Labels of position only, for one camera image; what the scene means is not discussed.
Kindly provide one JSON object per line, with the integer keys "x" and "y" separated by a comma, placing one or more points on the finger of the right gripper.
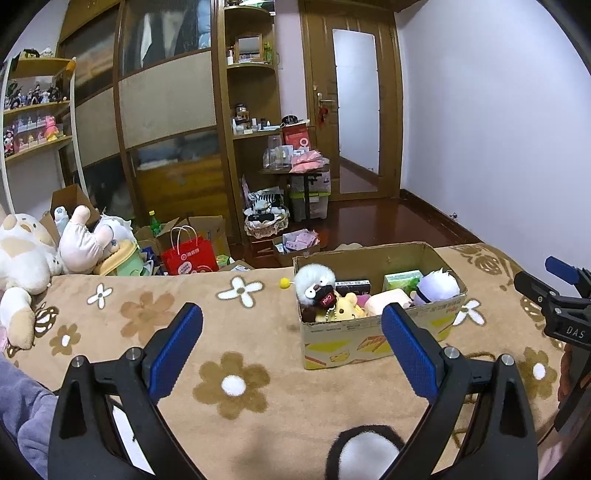
{"x": 579, "y": 278}
{"x": 551, "y": 302}

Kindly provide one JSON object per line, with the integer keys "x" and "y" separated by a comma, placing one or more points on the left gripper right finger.
{"x": 500, "y": 442}

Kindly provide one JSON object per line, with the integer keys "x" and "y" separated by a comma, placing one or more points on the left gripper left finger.
{"x": 85, "y": 442}

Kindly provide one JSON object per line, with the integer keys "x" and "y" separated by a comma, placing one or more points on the white-haired doll plush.
{"x": 438, "y": 285}

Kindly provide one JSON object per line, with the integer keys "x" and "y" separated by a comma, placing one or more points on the green tissue pack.
{"x": 406, "y": 281}

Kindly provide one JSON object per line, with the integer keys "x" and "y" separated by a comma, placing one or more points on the pink swirl roll plush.
{"x": 377, "y": 303}

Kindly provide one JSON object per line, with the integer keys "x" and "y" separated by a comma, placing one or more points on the black Face tissue pack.
{"x": 357, "y": 287}

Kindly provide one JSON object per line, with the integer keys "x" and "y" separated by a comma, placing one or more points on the yellow bear plush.
{"x": 345, "y": 308}

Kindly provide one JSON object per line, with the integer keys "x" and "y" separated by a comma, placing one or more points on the white fluffy keychain plush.
{"x": 314, "y": 285}

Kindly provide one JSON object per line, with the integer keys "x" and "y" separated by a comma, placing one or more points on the pink bear plush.
{"x": 361, "y": 300}

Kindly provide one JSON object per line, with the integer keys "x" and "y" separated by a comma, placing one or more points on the person's right hand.
{"x": 565, "y": 383}

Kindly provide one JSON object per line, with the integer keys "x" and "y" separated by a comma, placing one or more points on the purple sleeve clothing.
{"x": 27, "y": 411}

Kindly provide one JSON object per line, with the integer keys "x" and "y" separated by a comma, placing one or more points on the beige floral blanket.
{"x": 255, "y": 400}

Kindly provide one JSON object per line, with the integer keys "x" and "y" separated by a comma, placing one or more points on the green yellow plush toy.
{"x": 126, "y": 261}

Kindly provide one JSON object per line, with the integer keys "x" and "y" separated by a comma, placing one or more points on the large white cat plush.
{"x": 29, "y": 261}

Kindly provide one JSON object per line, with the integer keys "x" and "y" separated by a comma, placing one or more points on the white pink rabbit plush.
{"x": 81, "y": 250}

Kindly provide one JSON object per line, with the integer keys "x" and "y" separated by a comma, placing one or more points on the red paper shopping bag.
{"x": 188, "y": 253}

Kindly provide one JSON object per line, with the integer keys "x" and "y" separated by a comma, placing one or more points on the beige slipper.
{"x": 348, "y": 246}

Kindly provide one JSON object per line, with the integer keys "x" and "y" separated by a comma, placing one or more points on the open cardboard box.
{"x": 335, "y": 344}

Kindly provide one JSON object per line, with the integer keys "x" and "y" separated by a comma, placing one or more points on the green bottle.
{"x": 154, "y": 225}

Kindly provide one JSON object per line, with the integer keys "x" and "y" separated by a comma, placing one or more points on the brown cardboard box on floor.
{"x": 211, "y": 228}

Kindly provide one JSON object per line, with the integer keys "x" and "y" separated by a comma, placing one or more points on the clear storage bin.
{"x": 314, "y": 198}

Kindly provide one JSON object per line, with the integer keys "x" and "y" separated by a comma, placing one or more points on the small box of pink packets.
{"x": 288, "y": 246}

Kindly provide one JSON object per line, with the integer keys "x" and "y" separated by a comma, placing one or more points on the small black side table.
{"x": 295, "y": 184}

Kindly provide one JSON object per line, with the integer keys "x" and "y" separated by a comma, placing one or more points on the lace basket with items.
{"x": 266, "y": 214}

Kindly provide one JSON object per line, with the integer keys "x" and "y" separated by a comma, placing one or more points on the red box on table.
{"x": 296, "y": 135}

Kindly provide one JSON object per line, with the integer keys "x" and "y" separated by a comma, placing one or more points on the white display shelf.
{"x": 38, "y": 112}

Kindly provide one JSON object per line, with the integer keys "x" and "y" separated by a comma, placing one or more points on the wooden door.
{"x": 353, "y": 77}

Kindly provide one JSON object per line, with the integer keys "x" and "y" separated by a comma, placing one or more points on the wooden wardrobe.
{"x": 148, "y": 108}

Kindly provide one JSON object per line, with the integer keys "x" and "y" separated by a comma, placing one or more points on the wooden corner shelf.
{"x": 247, "y": 91}

